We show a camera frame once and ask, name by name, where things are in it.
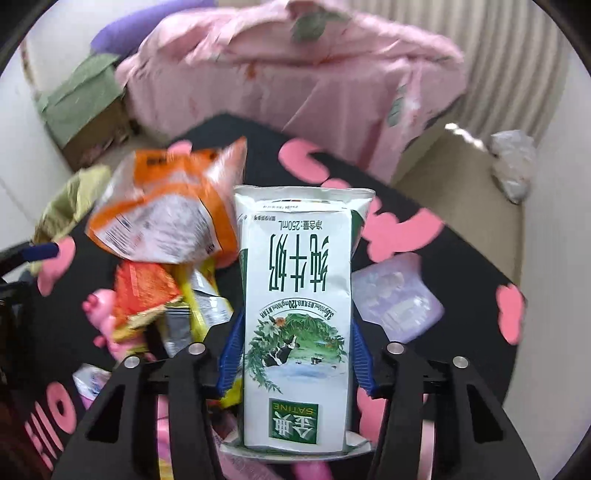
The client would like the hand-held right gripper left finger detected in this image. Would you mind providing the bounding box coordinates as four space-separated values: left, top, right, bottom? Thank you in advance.
51 309 245 480

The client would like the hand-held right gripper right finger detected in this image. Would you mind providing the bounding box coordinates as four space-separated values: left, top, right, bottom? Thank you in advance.
351 318 541 480

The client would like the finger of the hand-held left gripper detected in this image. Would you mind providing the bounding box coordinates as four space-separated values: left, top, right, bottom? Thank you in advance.
0 241 62 282

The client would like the yellowish cloth bag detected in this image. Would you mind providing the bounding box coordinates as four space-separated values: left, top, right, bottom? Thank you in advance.
32 165 112 245

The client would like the green and white milk carton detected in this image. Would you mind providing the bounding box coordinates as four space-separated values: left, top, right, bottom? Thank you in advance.
219 185 377 457

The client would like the orange snack bag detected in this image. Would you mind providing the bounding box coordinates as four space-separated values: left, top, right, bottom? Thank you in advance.
88 136 247 266

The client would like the yellow snack packet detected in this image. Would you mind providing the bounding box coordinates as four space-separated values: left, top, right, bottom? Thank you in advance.
159 258 236 358

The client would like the pale purple packet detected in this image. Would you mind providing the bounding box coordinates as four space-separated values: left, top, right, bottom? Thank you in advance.
353 254 444 342

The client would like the pink plastic toy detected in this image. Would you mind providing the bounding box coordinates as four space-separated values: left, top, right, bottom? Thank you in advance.
83 288 158 363

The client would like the red-orange snack packet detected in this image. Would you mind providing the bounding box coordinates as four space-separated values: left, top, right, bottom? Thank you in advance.
113 261 185 342

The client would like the black mat with pink print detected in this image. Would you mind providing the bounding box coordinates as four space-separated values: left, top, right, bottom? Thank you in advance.
14 113 527 480

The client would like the wooden nightstand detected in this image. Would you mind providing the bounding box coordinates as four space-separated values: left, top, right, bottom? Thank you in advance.
60 95 139 171

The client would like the small white packet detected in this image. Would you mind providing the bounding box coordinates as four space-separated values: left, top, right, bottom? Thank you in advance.
73 364 114 409

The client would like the green checked cloth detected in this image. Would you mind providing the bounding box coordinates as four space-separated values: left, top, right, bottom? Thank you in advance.
34 53 123 148

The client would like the purple pillow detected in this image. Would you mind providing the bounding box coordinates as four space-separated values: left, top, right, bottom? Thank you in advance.
90 11 171 58

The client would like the bed with pink sheet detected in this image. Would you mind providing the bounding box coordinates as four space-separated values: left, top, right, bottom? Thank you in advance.
115 41 462 185

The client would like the clear plastic bag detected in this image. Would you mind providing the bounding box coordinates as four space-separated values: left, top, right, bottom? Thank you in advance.
488 130 539 204

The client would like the pink floral duvet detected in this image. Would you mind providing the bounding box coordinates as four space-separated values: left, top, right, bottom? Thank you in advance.
139 0 467 88

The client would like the white ribbed wardrobe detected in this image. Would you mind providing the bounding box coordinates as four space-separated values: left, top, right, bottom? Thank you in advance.
383 0 573 153

